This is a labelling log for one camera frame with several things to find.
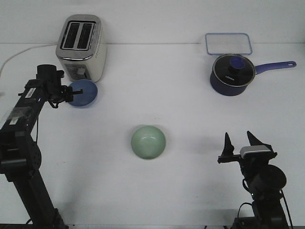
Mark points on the glass pot lid blue knob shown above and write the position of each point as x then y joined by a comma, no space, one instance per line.
233,70

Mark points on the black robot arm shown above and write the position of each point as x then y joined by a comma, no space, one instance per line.
263,181
20,156

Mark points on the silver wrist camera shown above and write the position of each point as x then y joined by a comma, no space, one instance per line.
247,152

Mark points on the green bowl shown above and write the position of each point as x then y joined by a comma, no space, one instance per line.
148,142

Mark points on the silver cream two-slot toaster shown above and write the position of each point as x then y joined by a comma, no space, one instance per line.
81,47

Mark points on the clear container blue rim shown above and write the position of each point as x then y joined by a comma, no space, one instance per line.
224,43

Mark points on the blue bowl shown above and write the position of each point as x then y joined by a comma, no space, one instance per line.
89,95

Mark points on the blue saucepan with handle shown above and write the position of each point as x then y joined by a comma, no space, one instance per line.
233,91

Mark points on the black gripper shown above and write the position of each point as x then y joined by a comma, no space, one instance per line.
63,93
250,165

